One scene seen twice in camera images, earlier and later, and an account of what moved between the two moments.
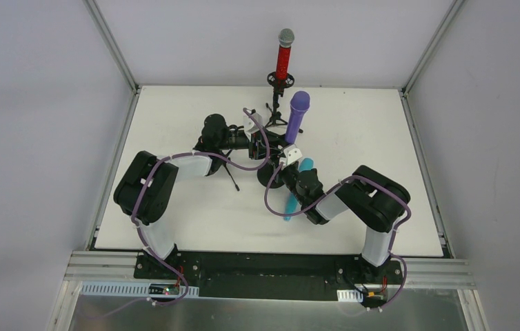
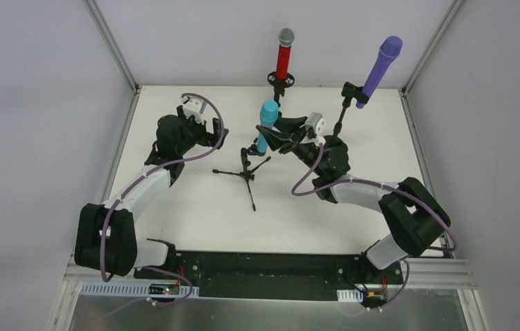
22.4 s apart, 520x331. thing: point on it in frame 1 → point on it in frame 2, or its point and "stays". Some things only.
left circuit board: [163, 289] stays
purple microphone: [299, 102] → [390, 49]
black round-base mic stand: [265, 173] → [336, 145]
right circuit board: [374, 301] stays
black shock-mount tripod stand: [278, 89] stays
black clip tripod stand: [225, 165] → [247, 172]
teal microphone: [292, 205] → [269, 114]
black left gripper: [261, 147] → [200, 129]
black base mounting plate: [271, 274] stays
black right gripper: [282, 168] → [297, 138]
